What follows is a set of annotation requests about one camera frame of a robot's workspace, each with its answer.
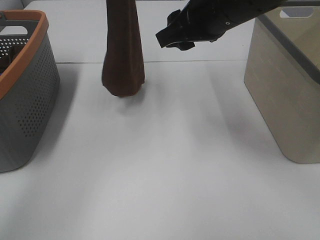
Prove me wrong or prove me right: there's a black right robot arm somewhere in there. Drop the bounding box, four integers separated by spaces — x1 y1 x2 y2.
155 0 285 51

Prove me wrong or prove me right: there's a grey basket with orange rim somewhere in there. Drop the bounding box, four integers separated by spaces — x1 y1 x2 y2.
0 9 60 173

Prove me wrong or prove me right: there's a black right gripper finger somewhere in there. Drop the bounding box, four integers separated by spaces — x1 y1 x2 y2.
166 41 195 51
155 24 183 49

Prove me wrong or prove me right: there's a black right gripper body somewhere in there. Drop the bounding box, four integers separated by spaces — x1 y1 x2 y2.
166 0 237 43

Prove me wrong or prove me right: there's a beige basket with grey rim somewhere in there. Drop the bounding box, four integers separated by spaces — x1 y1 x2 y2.
244 1 320 164

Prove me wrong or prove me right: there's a brown towel with white label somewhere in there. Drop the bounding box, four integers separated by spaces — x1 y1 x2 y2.
101 0 145 98

